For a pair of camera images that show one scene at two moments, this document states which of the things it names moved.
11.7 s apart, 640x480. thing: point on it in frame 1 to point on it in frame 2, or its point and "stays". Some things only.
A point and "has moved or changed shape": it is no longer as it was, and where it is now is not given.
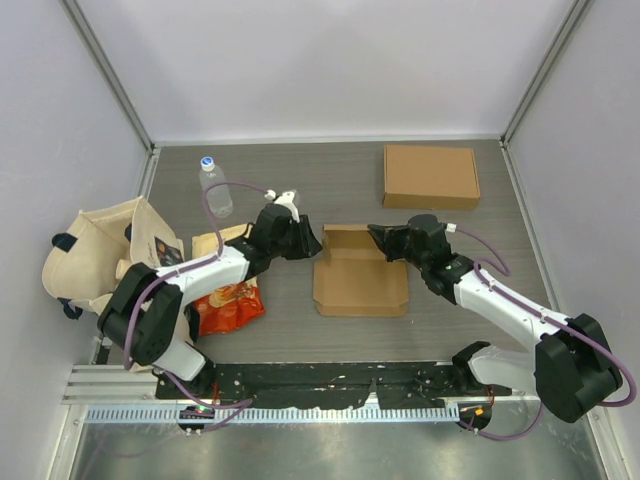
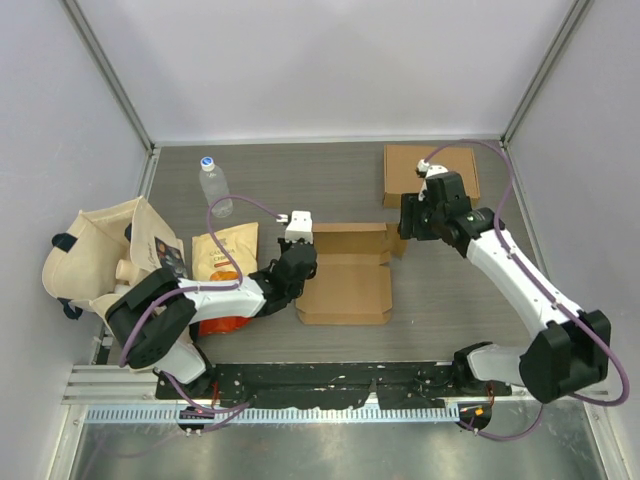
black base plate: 288,385 stays
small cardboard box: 355,278 has moved or changed shape
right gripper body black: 401,248 to 419,221
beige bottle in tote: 122,268 stays
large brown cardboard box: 430,178 stays
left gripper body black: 294,242 stays
